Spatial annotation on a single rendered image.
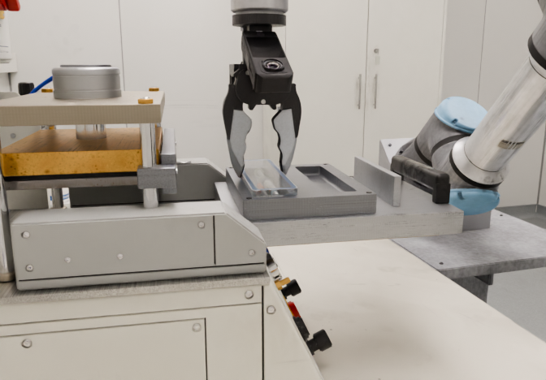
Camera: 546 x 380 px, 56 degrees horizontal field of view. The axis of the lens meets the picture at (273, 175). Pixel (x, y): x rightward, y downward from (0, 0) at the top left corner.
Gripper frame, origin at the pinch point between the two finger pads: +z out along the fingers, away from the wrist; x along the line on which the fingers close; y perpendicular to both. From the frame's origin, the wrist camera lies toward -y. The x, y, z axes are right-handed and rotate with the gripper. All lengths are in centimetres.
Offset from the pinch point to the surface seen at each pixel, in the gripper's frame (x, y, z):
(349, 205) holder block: -9.0, -9.9, 3.0
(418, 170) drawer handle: -21.8, -1.8, 0.7
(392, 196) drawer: -15.7, -7.0, 2.9
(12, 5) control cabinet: 32.2, 11.0, -21.6
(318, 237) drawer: -4.8, -10.9, 6.4
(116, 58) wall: 42, 242, -17
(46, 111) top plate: 23.7, -13.3, -9.3
